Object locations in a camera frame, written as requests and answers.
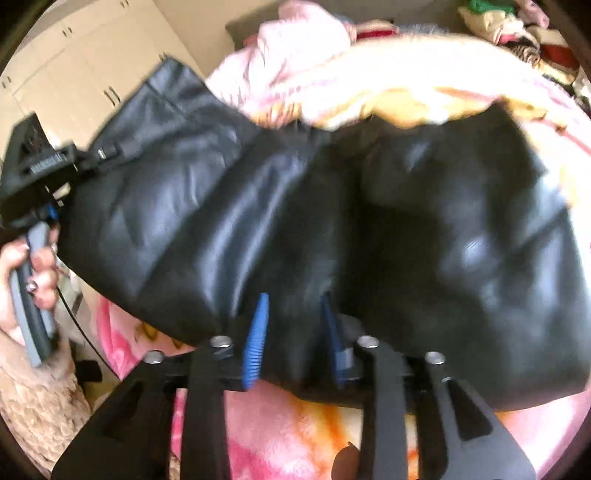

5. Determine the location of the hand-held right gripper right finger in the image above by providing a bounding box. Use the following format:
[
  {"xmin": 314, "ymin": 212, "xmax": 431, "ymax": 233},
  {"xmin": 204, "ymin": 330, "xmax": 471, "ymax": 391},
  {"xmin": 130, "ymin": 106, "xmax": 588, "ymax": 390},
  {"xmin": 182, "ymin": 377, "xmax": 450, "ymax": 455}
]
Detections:
[{"xmin": 320, "ymin": 294, "xmax": 537, "ymax": 480}]

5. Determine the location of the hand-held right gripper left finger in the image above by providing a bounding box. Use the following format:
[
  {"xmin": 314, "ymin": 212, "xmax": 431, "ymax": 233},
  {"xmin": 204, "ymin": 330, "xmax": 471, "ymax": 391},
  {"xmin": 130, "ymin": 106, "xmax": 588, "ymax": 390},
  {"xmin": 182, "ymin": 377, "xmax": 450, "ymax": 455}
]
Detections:
[{"xmin": 51, "ymin": 292, "xmax": 271, "ymax": 480}]

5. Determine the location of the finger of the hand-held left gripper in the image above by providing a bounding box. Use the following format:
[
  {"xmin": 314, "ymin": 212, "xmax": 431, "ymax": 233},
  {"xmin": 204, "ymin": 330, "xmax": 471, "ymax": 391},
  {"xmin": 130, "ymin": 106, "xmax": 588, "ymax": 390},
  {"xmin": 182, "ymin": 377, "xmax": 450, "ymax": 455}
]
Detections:
[{"xmin": 74, "ymin": 141, "xmax": 125, "ymax": 168}]

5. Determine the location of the black leather jacket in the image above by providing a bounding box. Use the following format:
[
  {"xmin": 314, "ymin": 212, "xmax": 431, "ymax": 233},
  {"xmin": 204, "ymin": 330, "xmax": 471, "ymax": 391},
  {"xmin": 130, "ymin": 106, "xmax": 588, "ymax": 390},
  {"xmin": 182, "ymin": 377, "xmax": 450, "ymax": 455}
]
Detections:
[{"xmin": 58, "ymin": 58, "xmax": 590, "ymax": 412}]

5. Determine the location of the person's left forearm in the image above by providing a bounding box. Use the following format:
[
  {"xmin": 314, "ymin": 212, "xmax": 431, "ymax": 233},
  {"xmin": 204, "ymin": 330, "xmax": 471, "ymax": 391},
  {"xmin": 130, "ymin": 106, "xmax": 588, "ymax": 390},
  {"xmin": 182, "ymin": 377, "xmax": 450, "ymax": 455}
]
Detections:
[{"xmin": 0, "ymin": 339, "xmax": 95, "ymax": 477}]

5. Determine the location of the pile of mixed clothes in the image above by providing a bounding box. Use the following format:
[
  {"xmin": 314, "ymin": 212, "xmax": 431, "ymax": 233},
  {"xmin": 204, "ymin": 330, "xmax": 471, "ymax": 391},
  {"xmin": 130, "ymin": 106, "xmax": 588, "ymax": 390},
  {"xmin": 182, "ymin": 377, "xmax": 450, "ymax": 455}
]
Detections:
[{"xmin": 456, "ymin": 0, "xmax": 591, "ymax": 114}]

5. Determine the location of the person's left hand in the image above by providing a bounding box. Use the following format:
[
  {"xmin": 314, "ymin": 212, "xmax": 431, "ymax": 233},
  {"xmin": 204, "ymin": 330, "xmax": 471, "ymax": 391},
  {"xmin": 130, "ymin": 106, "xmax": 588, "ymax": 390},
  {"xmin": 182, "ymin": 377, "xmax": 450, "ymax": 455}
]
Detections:
[{"xmin": 0, "ymin": 225, "xmax": 62, "ymax": 344}]

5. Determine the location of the cream wardrobe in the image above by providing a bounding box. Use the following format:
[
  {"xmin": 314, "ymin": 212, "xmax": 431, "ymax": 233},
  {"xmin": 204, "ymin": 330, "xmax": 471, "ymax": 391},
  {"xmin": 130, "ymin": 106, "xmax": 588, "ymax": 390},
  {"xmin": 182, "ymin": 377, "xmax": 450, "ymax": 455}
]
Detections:
[{"xmin": 0, "ymin": 0, "xmax": 209, "ymax": 136}]

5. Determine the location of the pink printed blanket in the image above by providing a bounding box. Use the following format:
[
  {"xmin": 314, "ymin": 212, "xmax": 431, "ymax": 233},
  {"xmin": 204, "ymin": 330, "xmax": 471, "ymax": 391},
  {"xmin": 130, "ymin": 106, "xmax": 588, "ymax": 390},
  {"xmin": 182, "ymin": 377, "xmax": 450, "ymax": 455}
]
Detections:
[{"xmin": 95, "ymin": 34, "xmax": 591, "ymax": 480}]

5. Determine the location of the grey headboard cushion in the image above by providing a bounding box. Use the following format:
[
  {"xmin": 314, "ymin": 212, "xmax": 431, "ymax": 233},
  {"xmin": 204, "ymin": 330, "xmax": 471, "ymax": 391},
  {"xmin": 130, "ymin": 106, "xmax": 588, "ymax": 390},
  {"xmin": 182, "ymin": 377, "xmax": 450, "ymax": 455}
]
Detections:
[{"xmin": 225, "ymin": 13, "xmax": 265, "ymax": 51}]

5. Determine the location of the pale pink duvet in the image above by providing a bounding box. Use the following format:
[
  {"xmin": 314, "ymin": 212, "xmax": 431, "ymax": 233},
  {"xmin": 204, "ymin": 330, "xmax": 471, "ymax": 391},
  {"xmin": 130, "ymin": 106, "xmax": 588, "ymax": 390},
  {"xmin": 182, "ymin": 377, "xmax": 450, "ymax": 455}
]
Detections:
[{"xmin": 205, "ymin": 0, "xmax": 357, "ymax": 126}]

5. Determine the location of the black cable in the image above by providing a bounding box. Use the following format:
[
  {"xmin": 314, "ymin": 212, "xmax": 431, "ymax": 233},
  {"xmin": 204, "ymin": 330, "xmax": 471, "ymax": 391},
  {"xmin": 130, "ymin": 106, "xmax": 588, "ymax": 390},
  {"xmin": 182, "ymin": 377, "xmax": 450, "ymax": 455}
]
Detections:
[{"xmin": 54, "ymin": 258, "xmax": 122, "ymax": 381}]

